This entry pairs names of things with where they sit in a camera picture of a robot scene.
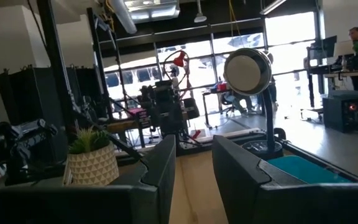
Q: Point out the white monitor back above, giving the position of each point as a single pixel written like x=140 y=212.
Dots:
x=343 y=48

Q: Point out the potted green plant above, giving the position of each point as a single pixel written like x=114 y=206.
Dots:
x=92 y=165

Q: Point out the red desk lamp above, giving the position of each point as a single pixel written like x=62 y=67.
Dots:
x=179 y=59

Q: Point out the black storage cases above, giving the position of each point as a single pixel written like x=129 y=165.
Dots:
x=26 y=93

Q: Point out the black desk lamp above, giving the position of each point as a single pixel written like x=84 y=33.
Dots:
x=247 y=73

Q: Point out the white pendant ceiling lamp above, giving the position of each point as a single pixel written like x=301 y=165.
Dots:
x=200 y=18

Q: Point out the thin black upright post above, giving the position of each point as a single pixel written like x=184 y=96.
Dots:
x=99 y=62

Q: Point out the black desk monitor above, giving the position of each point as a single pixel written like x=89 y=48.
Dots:
x=325 y=48

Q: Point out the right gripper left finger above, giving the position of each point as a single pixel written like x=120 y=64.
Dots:
x=160 y=174

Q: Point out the long ceiling light fixture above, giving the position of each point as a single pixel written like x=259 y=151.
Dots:
x=272 y=6

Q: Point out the blue plastic bin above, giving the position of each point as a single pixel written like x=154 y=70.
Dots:
x=303 y=169

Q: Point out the black upright frame post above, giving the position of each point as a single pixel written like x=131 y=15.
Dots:
x=54 y=62

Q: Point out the black frame clamp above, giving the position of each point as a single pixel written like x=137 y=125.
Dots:
x=280 y=133

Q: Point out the black aluminium table frame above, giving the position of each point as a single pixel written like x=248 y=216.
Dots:
x=322 y=160

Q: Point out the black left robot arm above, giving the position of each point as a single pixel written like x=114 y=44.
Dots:
x=171 y=118

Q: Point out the black computer tower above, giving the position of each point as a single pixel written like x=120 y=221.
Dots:
x=340 y=115

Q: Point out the white ceiling pipe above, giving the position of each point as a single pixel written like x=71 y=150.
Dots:
x=124 y=15

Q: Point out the pink box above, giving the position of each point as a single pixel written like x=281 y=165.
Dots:
x=142 y=115

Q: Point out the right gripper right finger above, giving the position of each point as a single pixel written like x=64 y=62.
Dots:
x=238 y=177

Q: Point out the wooden background desk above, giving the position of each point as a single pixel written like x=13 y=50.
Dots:
x=353 y=73

